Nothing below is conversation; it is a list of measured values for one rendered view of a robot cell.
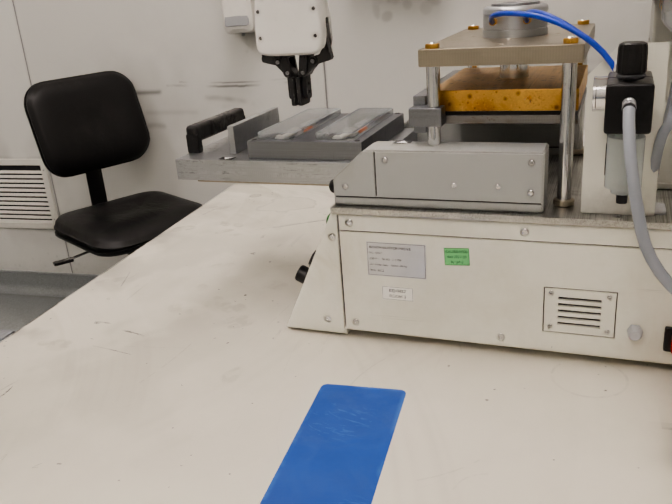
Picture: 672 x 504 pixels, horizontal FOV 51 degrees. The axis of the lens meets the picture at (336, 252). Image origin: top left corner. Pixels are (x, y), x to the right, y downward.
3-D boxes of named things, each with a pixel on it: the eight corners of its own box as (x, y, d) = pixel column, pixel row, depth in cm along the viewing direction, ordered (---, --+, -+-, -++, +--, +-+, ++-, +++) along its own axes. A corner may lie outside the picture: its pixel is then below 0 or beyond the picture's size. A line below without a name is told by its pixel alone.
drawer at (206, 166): (417, 152, 111) (416, 101, 108) (374, 192, 92) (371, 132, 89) (249, 149, 121) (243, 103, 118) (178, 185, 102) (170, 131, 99)
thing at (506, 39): (639, 89, 99) (647, -11, 94) (644, 138, 72) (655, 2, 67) (464, 92, 107) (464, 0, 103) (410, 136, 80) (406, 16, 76)
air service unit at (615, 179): (642, 175, 76) (654, 30, 70) (645, 219, 63) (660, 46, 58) (590, 174, 78) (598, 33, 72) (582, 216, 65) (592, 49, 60)
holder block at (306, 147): (404, 129, 109) (403, 112, 108) (362, 161, 92) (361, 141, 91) (305, 128, 115) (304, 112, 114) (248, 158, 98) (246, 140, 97)
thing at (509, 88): (586, 94, 98) (590, 22, 95) (576, 126, 79) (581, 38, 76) (462, 95, 104) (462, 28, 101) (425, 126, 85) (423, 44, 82)
